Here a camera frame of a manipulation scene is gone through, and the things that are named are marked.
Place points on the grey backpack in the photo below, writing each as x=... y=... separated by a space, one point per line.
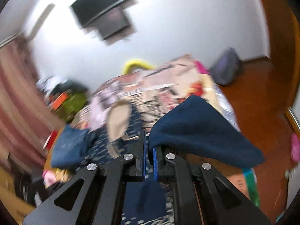
x=226 y=68

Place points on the metal bar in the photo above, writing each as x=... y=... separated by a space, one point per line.
x=294 y=119

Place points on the pink striped curtain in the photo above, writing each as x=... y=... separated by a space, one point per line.
x=16 y=98

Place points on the navy patterned cloth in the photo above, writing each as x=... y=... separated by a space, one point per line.
x=103 y=150

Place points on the pink cloth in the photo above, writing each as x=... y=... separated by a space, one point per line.
x=201 y=68

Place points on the green bag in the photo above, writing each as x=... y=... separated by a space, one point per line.
x=72 y=105

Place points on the blue denim jeans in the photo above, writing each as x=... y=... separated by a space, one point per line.
x=70 y=145

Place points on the red box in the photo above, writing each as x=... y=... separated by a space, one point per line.
x=52 y=138

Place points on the black wall television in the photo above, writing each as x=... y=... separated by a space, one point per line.
x=103 y=9

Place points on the green colourful packet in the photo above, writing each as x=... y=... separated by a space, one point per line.
x=253 y=187

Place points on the yellow curved object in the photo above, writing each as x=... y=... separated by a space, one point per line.
x=133 y=63

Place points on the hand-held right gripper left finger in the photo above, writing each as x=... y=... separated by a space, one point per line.
x=143 y=159

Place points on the brown wooden door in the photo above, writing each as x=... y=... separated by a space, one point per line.
x=281 y=39

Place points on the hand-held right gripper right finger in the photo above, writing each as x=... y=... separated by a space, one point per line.
x=154 y=166

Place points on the pink object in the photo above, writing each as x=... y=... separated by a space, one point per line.
x=295 y=147

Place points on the white newspaper print shirt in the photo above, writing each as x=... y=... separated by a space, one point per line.
x=100 y=107

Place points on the white wall unit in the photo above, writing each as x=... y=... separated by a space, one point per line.
x=42 y=18

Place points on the navy blue garment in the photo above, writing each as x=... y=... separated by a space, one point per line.
x=199 y=126

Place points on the beige garment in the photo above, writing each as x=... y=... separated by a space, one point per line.
x=118 y=121

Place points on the orange box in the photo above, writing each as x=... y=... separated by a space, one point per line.
x=59 y=102

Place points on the dark cloth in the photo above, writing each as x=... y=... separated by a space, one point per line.
x=72 y=86

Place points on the yellow floral cloth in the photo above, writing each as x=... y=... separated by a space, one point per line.
x=56 y=177

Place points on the white crumpled bag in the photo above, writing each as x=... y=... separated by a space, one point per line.
x=49 y=80

